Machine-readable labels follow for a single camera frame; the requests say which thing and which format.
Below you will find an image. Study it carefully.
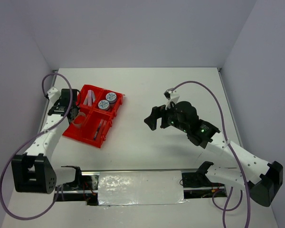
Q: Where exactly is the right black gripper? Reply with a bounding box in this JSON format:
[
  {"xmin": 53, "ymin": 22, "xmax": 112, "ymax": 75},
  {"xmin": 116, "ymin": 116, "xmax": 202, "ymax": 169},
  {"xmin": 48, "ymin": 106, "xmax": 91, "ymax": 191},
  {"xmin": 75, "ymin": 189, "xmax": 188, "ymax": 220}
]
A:
[{"xmin": 144, "ymin": 99, "xmax": 189, "ymax": 132}]

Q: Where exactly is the pink highlighter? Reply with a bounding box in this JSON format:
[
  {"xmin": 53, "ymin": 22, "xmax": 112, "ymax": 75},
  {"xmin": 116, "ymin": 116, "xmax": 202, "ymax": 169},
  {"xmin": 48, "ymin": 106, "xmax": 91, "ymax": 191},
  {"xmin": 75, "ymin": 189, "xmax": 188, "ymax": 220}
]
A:
[{"xmin": 83, "ymin": 90, "xmax": 93, "ymax": 106}]

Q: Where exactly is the large clear tape roll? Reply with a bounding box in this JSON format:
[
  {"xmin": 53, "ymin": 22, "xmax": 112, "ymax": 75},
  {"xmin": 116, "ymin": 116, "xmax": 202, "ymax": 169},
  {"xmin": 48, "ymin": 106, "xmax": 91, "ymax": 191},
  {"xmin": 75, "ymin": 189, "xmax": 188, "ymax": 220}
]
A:
[{"xmin": 72, "ymin": 113, "xmax": 86, "ymax": 128}]

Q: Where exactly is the blue white bottle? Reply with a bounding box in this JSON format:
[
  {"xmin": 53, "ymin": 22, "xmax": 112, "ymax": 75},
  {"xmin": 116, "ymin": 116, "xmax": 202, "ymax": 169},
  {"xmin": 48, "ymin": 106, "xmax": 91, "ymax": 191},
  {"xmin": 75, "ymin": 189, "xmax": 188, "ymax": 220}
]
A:
[
  {"xmin": 98, "ymin": 100, "xmax": 111, "ymax": 111},
  {"xmin": 105, "ymin": 92, "xmax": 118, "ymax": 105}
]

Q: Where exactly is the red pen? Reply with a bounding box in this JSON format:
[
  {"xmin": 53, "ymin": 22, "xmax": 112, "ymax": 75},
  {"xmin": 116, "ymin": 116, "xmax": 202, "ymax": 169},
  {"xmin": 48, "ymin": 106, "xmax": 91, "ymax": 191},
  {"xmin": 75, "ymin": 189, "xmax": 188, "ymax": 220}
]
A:
[{"xmin": 93, "ymin": 119, "xmax": 104, "ymax": 141}]

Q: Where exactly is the blue capped highlighter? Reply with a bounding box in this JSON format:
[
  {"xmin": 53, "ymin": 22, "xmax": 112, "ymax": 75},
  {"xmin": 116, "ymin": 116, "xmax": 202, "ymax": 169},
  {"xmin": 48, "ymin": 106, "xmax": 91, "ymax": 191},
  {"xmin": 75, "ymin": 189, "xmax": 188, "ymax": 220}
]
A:
[{"xmin": 91, "ymin": 92, "xmax": 96, "ymax": 103}]

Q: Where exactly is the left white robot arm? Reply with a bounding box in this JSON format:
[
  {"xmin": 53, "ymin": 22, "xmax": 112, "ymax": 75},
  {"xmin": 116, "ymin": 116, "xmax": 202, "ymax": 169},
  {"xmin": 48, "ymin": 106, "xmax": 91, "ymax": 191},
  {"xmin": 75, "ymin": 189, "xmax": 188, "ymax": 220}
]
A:
[{"xmin": 11, "ymin": 87, "xmax": 84, "ymax": 194}]

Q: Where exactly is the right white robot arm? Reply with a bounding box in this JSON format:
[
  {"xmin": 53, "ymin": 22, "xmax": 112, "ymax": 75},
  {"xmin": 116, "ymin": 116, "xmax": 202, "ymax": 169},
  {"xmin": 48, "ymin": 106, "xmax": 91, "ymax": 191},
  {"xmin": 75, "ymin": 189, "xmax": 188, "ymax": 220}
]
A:
[{"xmin": 144, "ymin": 101, "xmax": 283, "ymax": 207}]

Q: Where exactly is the red compartment organizer tray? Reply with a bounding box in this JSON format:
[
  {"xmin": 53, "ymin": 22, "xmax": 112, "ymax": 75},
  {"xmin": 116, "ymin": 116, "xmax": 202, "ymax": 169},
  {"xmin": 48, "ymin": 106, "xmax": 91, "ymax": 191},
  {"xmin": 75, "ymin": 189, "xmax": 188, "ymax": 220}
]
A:
[{"xmin": 63, "ymin": 85, "xmax": 124, "ymax": 148}]

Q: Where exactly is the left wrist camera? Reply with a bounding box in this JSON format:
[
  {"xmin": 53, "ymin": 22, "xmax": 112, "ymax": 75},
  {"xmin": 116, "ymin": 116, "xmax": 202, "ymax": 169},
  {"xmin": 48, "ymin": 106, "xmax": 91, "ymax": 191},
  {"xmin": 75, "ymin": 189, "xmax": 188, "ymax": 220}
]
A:
[{"xmin": 46, "ymin": 86, "xmax": 61, "ymax": 105}]

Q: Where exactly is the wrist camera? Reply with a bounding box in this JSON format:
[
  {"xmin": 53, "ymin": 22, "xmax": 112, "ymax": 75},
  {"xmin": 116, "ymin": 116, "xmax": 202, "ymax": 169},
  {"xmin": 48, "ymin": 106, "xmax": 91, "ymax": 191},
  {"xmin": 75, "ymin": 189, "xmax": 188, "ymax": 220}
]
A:
[
  {"xmin": 46, "ymin": 86, "xmax": 61, "ymax": 105},
  {"xmin": 164, "ymin": 88, "xmax": 180, "ymax": 110}
]

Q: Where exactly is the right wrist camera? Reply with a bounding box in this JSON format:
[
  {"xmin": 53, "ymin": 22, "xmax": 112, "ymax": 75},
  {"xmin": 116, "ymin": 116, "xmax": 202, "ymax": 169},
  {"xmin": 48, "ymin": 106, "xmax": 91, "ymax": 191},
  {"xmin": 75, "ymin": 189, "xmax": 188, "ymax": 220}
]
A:
[{"xmin": 164, "ymin": 88, "xmax": 180, "ymax": 110}]

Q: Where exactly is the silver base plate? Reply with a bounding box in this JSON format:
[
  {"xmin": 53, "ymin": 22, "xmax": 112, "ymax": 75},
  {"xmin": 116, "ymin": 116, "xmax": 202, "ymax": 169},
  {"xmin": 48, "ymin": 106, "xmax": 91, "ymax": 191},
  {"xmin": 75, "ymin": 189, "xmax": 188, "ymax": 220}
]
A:
[{"xmin": 57, "ymin": 171, "xmax": 227, "ymax": 206}]

